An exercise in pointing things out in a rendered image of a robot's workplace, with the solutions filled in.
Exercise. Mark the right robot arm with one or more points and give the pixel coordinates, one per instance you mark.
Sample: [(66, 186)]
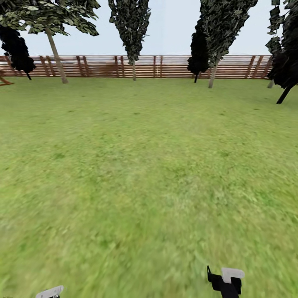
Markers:
[(228, 283)]

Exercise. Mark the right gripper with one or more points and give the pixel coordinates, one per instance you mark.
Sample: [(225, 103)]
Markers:
[(219, 285)]

